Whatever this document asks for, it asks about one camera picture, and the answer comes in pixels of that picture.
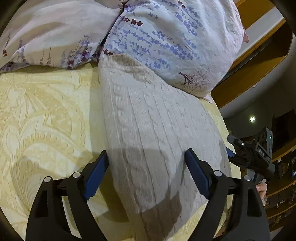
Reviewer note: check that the person right hand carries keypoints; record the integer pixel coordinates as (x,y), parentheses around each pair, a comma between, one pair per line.
(261,189)

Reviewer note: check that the cream cable-knit sweater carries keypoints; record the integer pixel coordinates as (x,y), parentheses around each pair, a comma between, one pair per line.
(149,125)

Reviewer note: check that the yellow patterned bedspread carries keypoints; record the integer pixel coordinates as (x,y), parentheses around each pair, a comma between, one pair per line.
(51,125)

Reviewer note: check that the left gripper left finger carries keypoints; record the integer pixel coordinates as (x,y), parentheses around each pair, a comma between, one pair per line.
(60,210)

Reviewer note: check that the pink floral pillow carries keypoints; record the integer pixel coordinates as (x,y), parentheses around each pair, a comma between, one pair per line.
(62,34)

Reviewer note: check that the wooden wall shelf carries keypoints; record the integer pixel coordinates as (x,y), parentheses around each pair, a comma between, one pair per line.
(270,26)

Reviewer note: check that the floral lavender pillow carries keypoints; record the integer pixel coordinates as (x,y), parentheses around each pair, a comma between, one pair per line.
(191,45)

